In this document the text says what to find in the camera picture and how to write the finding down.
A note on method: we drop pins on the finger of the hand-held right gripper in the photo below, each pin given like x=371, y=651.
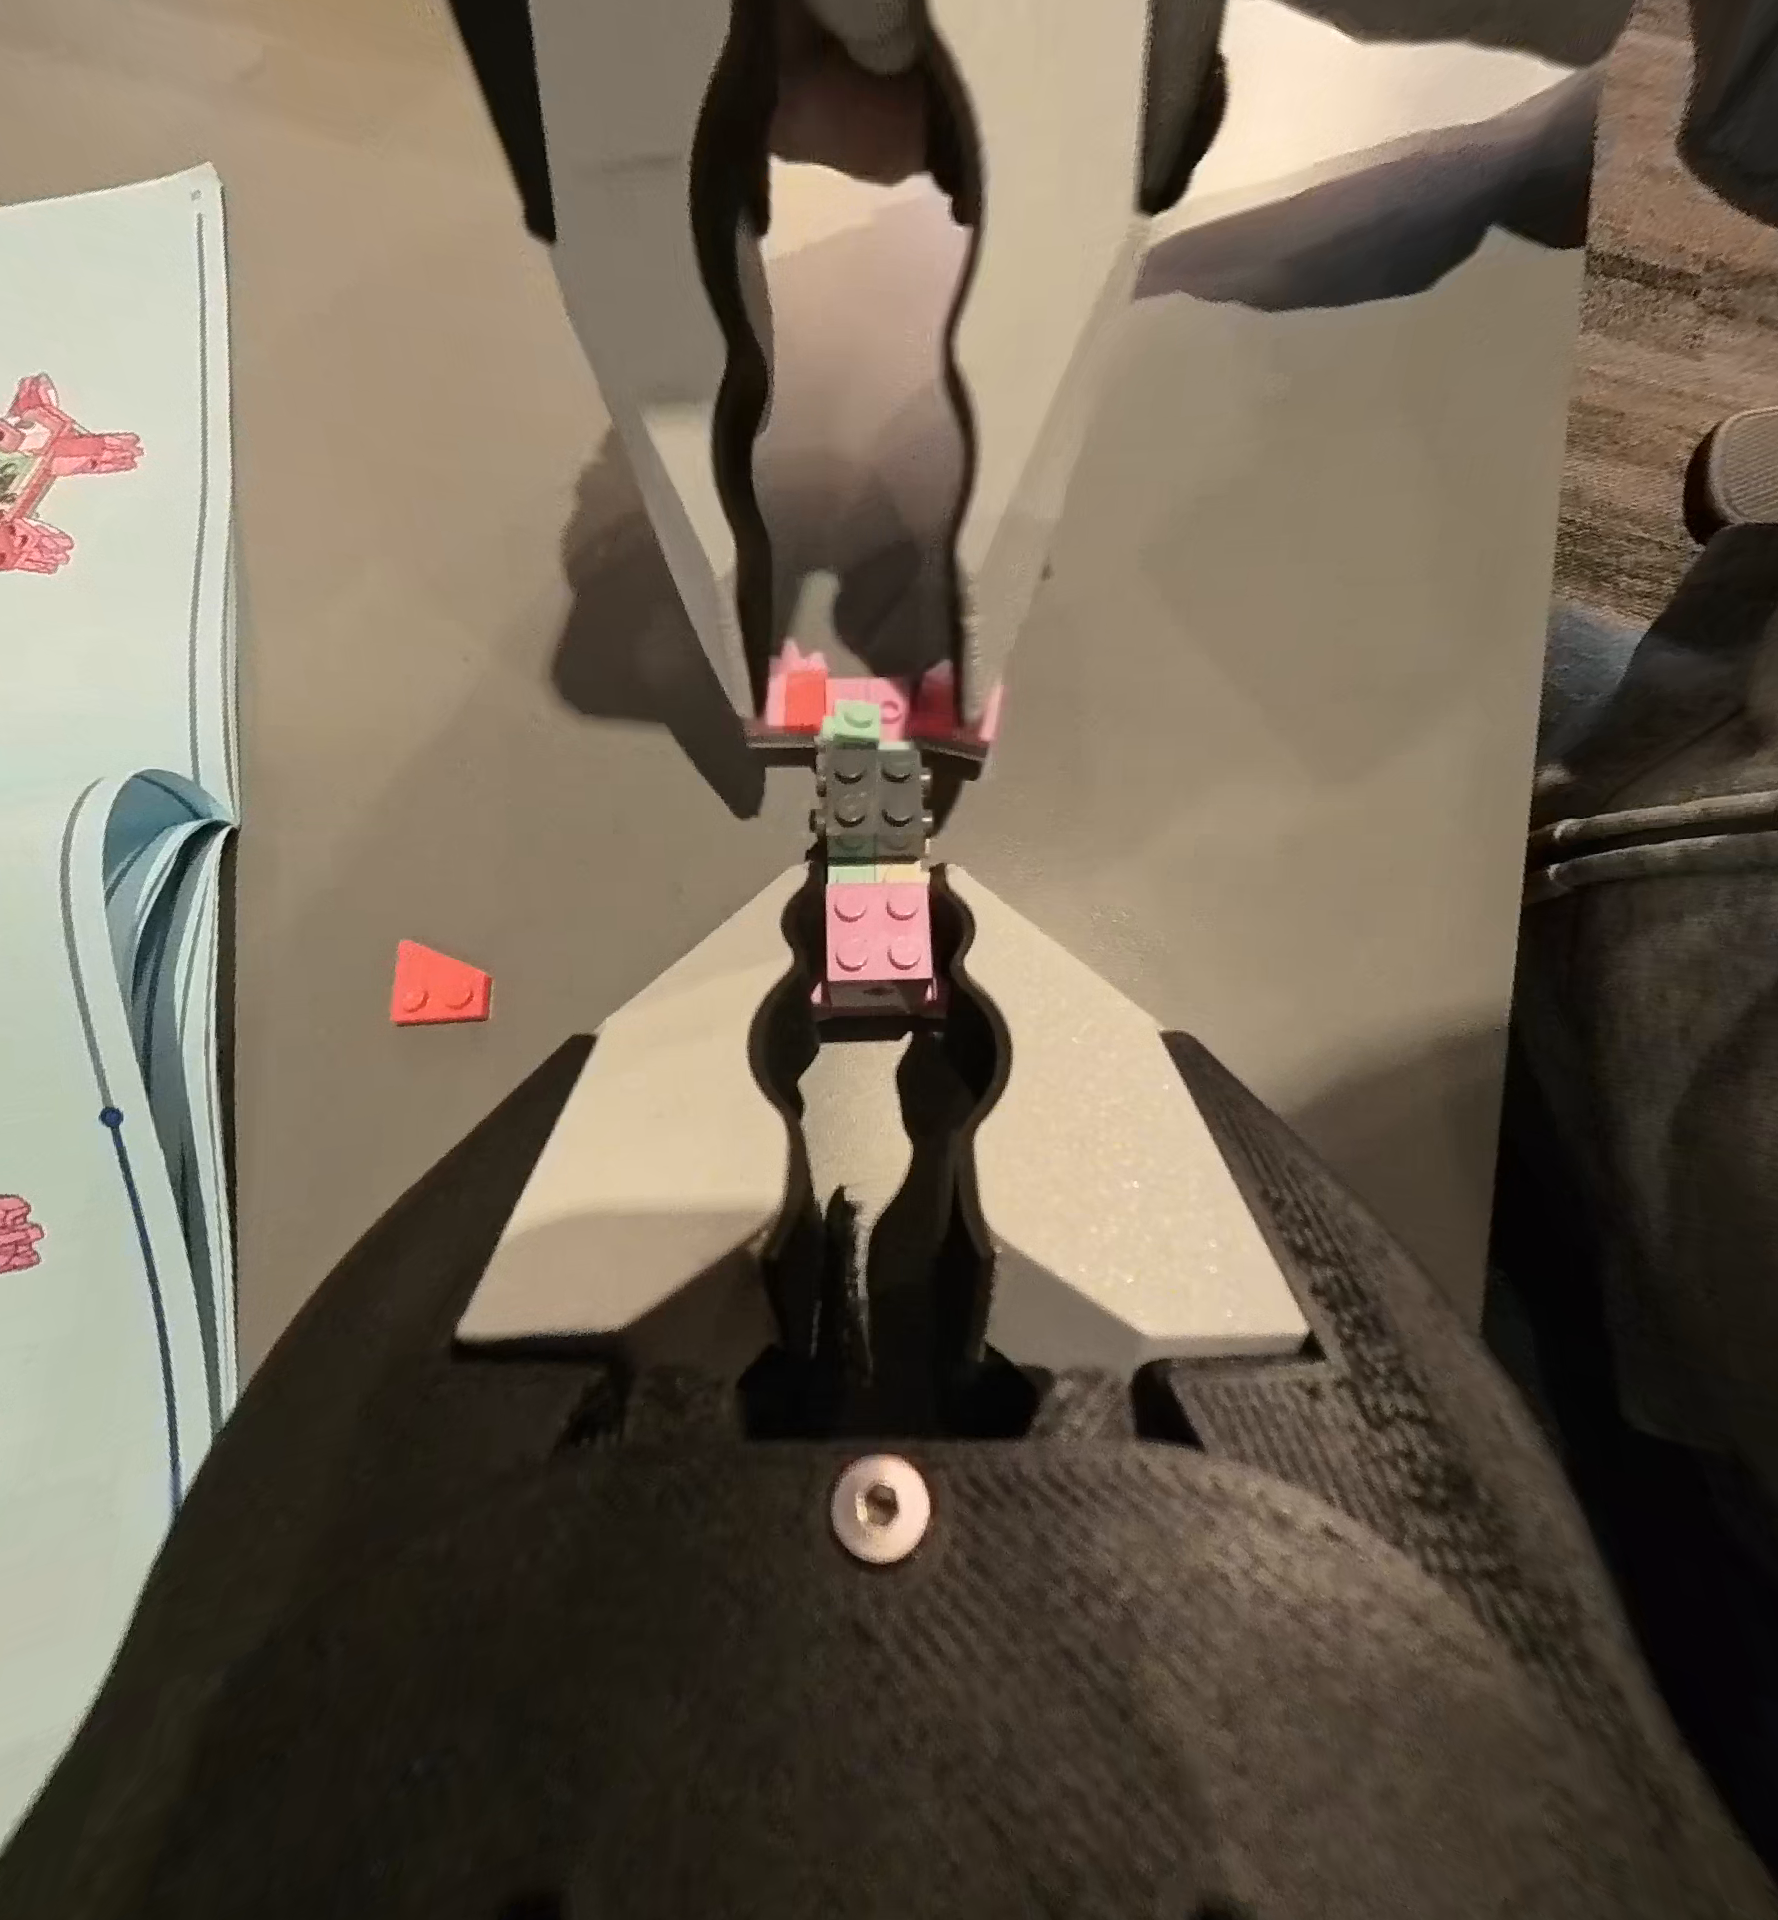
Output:
x=633, y=226
x=1054, y=300

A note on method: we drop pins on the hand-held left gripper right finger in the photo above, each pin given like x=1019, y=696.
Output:
x=1128, y=1200

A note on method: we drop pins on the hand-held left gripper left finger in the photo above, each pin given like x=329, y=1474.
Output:
x=633, y=1200

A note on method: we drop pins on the pink toy brick model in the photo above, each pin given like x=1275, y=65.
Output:
x=874, y=937

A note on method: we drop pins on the person's right hand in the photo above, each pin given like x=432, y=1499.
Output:
x=858, y=128

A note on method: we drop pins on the red wedge toy plate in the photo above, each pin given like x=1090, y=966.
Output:
x=439, y=986

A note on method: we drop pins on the open light blue instruction booklet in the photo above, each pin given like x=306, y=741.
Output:
x=49, y=900

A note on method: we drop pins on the person's trouser leg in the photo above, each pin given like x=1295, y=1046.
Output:
x=1585, y=692

